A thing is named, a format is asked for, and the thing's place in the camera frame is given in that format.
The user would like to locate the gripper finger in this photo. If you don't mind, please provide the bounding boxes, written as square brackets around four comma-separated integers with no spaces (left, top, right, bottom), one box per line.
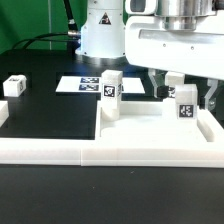
[200,79,220,110]
[148,68,169,99]

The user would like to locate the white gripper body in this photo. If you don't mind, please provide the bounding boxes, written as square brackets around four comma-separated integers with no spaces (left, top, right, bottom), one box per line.
[125,13,224,80]

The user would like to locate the white square table top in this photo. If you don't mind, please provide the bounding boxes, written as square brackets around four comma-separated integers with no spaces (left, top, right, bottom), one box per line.
[95,101,224,143]

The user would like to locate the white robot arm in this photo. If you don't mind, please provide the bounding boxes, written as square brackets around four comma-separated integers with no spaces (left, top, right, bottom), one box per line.
[76,0,224,109]

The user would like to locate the white marker tag plate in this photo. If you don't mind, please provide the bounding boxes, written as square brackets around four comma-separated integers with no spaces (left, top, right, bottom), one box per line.
[56,76,145,94]

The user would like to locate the white U-shaped obstacle fence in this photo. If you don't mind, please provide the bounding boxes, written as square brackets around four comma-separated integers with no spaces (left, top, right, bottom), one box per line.
[0,100,224,169]

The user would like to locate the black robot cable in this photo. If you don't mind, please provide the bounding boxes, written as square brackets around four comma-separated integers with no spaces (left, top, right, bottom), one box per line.
[11,0,83,51]

